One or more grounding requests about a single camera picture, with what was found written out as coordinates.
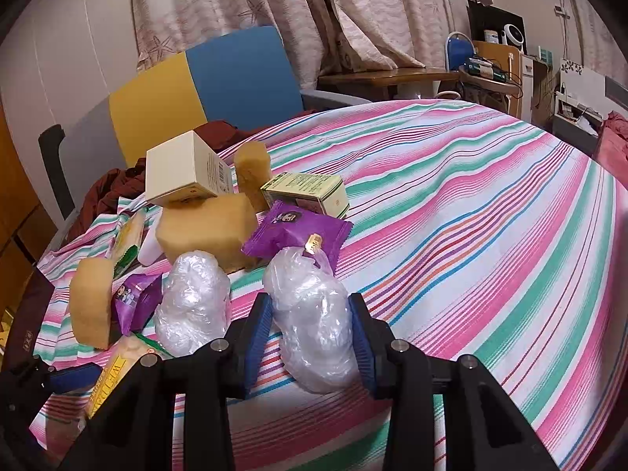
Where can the large purple snack packet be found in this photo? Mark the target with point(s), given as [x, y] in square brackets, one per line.
[289, 230]

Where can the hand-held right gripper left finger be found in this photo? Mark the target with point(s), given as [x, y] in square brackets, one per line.
[258, 338]

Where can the grey yellow blue chair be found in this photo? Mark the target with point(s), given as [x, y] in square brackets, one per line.
[235, 73]

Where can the red cloth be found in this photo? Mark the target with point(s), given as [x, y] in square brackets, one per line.
[613, 142]

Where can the small gold wrapper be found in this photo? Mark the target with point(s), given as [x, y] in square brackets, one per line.
[314, 244]

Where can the reddish brown cloth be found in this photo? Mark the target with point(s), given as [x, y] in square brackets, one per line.
[108, 191]

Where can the clear plastic bag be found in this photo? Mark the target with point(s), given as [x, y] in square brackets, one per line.
[314, 324]
[194, 304]

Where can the yellow printed packet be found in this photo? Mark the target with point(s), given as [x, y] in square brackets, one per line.
[115, 368]

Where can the small tan sponge block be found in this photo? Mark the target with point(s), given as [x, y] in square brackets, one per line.
[252, 171]

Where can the yellow packet with green label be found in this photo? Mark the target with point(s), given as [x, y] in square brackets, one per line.
[126, 240]

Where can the small purple snack packet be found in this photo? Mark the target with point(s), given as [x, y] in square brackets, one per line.
[137, 299]

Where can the pale side curtain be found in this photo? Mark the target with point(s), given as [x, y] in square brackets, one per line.
[593, 34]

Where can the blue folding chair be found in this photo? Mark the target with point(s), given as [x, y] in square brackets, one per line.
[458, 51]

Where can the wooden cabinet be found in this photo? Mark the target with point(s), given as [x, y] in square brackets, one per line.
[19, 196]

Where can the large tan sponge block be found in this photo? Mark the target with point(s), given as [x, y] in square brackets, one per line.
[206, 235]

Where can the white flower-print box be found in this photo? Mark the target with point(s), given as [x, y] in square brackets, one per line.
[576, 66]

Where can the pink patterned curtain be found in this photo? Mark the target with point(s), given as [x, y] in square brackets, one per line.
[294, 5]

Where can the low wooden table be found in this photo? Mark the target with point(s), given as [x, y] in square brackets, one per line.
[387, 77]

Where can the white round fan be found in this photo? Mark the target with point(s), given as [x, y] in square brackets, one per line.
[513, 34]

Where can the dark brown bag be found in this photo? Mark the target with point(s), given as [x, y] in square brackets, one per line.
[29, 314]

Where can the tan sponge slab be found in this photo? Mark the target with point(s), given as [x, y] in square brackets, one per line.
[91, 304]

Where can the striped pink green tablecloth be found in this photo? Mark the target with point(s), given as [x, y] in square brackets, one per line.
[466, 230]

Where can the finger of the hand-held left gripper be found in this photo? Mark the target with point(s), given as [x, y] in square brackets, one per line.
[73, 378]

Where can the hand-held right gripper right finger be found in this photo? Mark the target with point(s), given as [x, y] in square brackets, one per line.
[362, 346]

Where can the cream cardboard box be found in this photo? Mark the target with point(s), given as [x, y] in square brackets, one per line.
[176, 167]

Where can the green and cream box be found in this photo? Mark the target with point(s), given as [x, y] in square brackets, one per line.
[304, 191]

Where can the black panel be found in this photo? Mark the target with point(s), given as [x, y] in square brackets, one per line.
[490, 17]

